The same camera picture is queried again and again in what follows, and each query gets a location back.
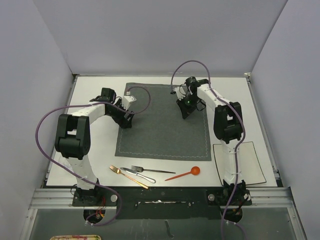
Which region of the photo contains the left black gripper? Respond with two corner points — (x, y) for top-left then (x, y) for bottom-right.
(106, 99), (134, 129)

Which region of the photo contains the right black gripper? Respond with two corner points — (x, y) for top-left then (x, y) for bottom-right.
(176, 94), (200, 119)

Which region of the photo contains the dark grey cloth placemat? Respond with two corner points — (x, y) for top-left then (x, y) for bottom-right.
(115, 82), (212, 162)

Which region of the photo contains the white square plate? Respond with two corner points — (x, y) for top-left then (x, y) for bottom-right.
(213, 141), (267, 185)

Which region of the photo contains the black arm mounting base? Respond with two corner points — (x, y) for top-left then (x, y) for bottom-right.
(72, 185), (252, 220)

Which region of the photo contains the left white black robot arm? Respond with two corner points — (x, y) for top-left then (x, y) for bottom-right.
(55, 87), (137, 206)

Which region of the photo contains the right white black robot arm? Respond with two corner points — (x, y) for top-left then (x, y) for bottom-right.
(171, 76), (246, 186)

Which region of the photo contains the gold fork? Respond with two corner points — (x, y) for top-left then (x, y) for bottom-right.
(109, 165), (149, 189)

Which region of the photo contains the silver table knife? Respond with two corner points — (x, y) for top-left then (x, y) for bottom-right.
(120, 167), (156, 184)

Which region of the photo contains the orange plastic spoon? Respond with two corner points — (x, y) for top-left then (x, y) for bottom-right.
(165, 166), (201, 182)

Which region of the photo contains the floral tray edge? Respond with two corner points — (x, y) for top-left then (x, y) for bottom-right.
(50, 234), (102, 240)

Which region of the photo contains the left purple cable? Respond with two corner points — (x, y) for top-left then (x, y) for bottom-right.
(35, 86), (152, 227)

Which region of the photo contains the dark handled silver fork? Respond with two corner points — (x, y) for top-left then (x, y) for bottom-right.
(130, 165), (175, 174)

